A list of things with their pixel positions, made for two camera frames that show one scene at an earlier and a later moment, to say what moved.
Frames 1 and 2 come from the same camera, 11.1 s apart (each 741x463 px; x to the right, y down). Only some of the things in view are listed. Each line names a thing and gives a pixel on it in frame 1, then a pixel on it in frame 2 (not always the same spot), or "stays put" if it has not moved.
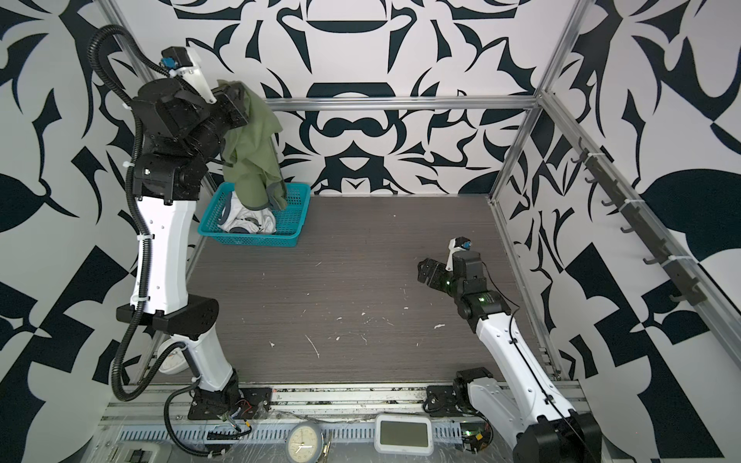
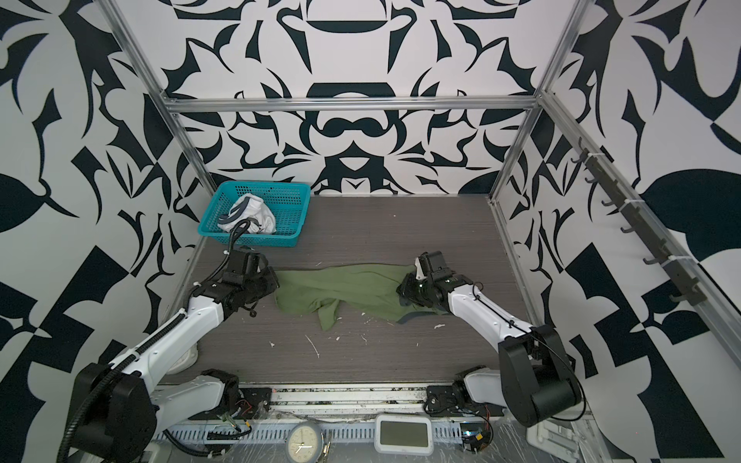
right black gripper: [439, 271] -> [405, 289]
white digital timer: [403, 434] stays put
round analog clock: [303, 443] stays put
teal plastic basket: [289, 221] stays put
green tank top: [251, 159] -> [330, 290]
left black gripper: [226, 111] -> [268, 273]
